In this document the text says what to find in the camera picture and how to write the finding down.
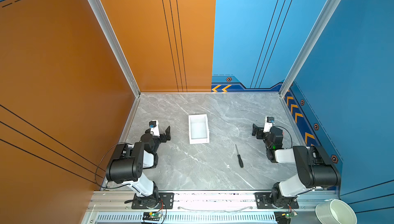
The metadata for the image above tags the aluminium corner post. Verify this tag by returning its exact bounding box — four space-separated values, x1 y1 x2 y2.
279 0 341 98
87 0 141 98

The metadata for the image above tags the green circuit board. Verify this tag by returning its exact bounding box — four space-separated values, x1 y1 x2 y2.
142 212 163 224
274 211 298 224

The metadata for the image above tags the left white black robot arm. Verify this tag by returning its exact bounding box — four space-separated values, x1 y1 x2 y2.
106 125 171 209

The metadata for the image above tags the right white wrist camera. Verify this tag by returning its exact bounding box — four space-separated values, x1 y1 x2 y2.
263 116 275 133

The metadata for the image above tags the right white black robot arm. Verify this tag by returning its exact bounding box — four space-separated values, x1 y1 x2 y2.
252 122 341 210

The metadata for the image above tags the right green circuit board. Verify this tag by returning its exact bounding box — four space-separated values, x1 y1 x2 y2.
274 211 298 224

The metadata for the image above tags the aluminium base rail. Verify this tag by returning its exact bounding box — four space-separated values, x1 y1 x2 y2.
82 190 337 224

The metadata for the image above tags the white round bucket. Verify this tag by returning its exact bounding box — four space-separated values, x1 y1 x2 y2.
315 199 358 224

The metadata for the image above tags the left aluminium corner post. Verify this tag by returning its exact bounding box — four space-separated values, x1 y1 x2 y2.
87 0 141 98

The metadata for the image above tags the black screwdriver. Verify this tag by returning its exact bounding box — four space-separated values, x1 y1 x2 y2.
235 145 244 168

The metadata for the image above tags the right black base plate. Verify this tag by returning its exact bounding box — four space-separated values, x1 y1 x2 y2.
254 192 299 209

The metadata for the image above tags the white plastic bin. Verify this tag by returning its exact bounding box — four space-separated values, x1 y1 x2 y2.
188 114 210 145

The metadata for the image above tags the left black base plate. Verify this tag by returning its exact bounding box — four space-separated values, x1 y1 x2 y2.
131 192 174 210

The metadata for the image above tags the right aluminium corner post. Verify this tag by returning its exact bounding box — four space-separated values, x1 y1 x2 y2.
279 0 341 98

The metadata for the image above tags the left green circuit board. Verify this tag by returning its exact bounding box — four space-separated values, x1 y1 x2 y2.
142 212 163 224

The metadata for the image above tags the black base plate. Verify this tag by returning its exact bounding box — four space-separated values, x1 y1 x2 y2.
131 192 174 210
254 192 299 209

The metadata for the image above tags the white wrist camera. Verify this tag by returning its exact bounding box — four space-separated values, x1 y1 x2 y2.
263 116 275 133
149 120 160 137

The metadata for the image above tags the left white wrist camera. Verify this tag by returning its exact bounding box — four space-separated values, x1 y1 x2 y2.
149 120 160 137

